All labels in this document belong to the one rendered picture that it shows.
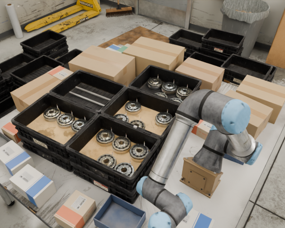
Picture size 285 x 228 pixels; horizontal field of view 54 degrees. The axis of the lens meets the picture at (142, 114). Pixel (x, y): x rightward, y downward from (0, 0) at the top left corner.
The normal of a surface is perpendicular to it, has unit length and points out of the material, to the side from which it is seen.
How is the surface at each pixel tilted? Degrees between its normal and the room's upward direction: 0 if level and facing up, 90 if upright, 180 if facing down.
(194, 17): 90
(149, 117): 0
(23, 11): 90
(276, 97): 0
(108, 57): 0
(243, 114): 76
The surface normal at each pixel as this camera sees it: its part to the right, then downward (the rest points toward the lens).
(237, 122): 0.65, 0.30
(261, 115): 0.00, -0.74
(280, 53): -0.55, 0.32
